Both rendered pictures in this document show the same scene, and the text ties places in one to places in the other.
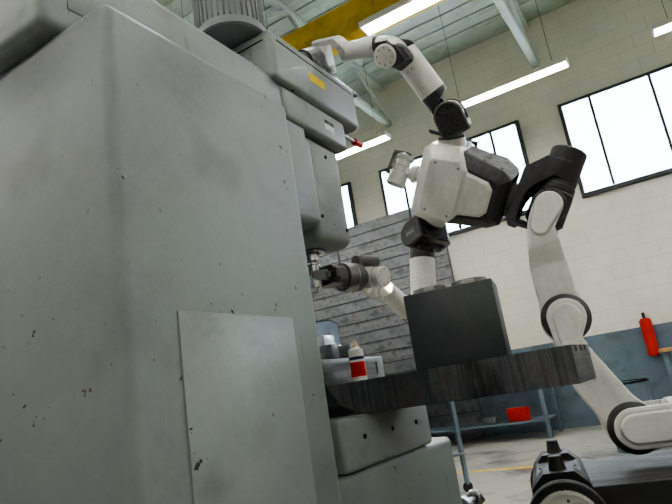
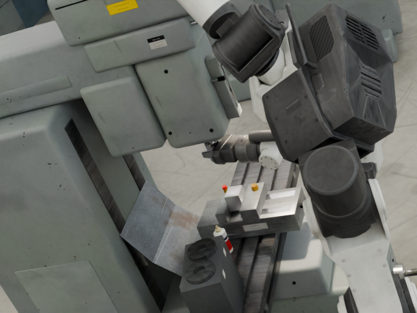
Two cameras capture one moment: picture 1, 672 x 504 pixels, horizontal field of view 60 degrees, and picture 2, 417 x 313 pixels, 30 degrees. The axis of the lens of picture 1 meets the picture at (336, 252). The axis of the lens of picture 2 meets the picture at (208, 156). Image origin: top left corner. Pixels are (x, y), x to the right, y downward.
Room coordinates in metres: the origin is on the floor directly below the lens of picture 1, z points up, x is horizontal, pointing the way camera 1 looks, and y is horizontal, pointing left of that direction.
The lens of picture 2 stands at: (1.43, -2.13, 2.39)
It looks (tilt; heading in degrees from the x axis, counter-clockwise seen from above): 28 degrees down; 85
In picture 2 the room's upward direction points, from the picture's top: 23 degrees counter-clockwise
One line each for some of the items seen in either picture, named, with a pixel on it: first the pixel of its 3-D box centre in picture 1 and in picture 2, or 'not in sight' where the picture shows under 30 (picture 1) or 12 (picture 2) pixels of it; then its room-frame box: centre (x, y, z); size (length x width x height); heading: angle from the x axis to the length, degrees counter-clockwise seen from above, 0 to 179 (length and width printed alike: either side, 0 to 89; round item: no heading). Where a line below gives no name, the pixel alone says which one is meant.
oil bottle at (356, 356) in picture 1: (356, 360); (221, 238); (1.56, -0.01, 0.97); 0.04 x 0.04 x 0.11
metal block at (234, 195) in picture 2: (321, 347); (236, 198); (1.66, 0.08, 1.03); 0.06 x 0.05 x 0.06; 58
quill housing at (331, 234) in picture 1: (302, 201); (186, 87); (1.65, 0.08, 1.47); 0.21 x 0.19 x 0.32; 60
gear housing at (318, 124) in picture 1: (285, 134); (149, 29); (1.62, 0.10, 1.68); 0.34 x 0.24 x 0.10; 150
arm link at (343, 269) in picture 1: (337, 278); (237, 149); (1.72, 0.01, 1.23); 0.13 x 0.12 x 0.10; 43
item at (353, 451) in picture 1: (337, 438); (259, 256); (1.66, 0.07, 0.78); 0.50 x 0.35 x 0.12; 150
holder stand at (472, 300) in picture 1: (457, 323); (212, 284); (1.46, -0.27, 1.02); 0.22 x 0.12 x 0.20; 71
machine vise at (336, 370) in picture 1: (330, 367); (250, 210); (1.69, 0.07, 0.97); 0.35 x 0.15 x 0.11; 148
